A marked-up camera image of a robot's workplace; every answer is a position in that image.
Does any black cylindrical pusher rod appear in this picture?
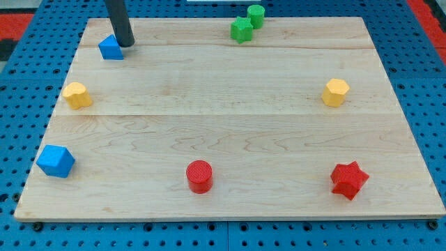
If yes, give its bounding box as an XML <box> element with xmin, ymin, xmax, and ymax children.
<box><xmin>105</xmin><ymin>0</ymin><xmax>135</xmax><ymax>47</ymax></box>

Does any blue triangle block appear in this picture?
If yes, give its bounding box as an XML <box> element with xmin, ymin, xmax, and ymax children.
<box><xmin>98</xmin><ymin>35</ymin><xmax>123</xmax><ymax>60</ymax></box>

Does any yellow heart block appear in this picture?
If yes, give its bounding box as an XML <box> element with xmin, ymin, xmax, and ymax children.
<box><xmin>62</xmin><ymin>82</ymin><xmax>93</xmax><ymax>109</ymax></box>

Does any green star block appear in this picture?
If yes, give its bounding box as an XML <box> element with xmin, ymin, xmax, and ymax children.
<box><xmin>230</xmin><ymin>16</ymin><xmax>253</xmax><ymax>44</ymax></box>

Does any green cylinder block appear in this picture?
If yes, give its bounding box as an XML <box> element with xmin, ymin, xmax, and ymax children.
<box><xmin>247</xmin><ymin>4</ymin><xmax>266</xmax><ymax>29</ymax></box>

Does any blue cube block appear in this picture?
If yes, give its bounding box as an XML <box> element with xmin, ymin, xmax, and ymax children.
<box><xmin>36</xmin><ymin>144</ymin><xmax>75</xmax><ymax>178</ymax></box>

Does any red cylinder block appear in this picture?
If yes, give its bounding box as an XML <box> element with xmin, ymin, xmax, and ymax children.
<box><xmin>186</xmin><ymin>160</ymin><xmax>213</xmax><ymax>194</ymax></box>

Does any light wooden board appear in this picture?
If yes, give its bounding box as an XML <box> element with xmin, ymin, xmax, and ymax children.
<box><xmin>14</xmin><ymin>17</ymin><xmax>445</xmax><ymax>222</ymax></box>

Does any yellow hexagon block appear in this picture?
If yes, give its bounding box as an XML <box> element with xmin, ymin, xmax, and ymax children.
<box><xmin>321</xmin><ymin>78</ymin><xmax>350</xmax><ymax>107</ymax></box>

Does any red star block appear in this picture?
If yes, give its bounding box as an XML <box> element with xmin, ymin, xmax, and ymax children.
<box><xmin>330</xmin><ymin>161</ymin><xmax>369</xmax><ymax>200</ymax></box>

